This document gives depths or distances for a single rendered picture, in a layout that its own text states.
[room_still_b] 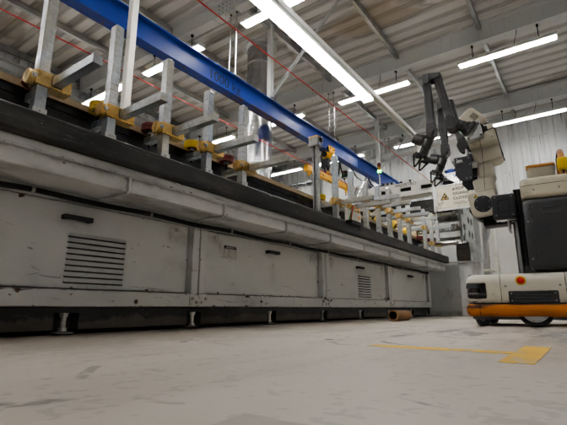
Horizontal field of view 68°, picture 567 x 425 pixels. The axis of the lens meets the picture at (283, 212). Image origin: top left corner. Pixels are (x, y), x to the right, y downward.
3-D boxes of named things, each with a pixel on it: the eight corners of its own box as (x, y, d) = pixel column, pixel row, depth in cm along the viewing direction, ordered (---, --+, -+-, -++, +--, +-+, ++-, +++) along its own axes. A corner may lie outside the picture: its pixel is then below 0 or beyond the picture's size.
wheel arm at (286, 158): (290, 164, 206) (290, 155, 207) (286, 162, 203) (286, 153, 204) (225, 179, 231) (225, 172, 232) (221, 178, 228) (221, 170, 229)
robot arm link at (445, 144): (442, 99, 314) (445, 104, 324) (434, 101, 317) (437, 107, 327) (448, 153, 305) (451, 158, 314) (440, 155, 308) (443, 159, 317)
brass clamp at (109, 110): (134, 125, 163) (136, 113, 164) (102, 112, 152) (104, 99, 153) (125, 129, 166) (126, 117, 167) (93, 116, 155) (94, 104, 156)
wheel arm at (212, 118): (218, 124, 167) (219, 114, 168) (213, 121, 164) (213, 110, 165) (149, 147, 192) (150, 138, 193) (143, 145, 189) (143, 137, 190)
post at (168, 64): (168, 163, 175) (174, 60, 186) (160, 161, 172) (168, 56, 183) (162, 164, 177) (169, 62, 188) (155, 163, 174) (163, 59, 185)
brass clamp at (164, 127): (185, 140, 183) (185, 130, 184) (159, 130, 172) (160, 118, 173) (175, 143, 186) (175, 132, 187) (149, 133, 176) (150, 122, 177)
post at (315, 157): (321, 212, 274) (320, 147, 284) (317, 211, 270) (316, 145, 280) (315, 213, 277) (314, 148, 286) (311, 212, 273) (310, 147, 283)
